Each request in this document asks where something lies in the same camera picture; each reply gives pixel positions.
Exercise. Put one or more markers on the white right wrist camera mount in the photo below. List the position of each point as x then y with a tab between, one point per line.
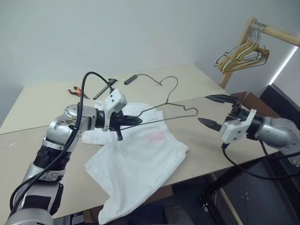
236	131

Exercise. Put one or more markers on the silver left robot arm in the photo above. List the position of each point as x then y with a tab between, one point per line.
58	127

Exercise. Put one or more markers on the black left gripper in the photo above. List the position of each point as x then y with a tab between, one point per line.
116	120

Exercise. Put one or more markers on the brown cardboard box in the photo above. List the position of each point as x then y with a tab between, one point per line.
255	100

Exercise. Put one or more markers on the white light strip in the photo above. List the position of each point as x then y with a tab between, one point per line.
284	63

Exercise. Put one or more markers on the black metal frame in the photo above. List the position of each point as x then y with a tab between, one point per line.
246	194

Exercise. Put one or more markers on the dark rounded shape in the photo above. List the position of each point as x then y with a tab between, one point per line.
178	214

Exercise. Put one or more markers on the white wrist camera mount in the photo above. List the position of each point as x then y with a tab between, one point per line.
116	98
236	131

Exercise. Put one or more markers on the black flat panel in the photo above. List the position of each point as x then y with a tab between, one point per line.
283	98

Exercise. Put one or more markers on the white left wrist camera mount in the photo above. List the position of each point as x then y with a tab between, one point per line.
116	98

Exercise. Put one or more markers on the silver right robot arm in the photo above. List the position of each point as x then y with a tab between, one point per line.
274	132

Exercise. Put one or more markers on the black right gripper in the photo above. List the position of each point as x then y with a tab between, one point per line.
237	112

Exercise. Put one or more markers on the white shorts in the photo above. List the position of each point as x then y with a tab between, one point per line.
138	154

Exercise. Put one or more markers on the wooden clothes rack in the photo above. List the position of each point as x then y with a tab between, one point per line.
281	34

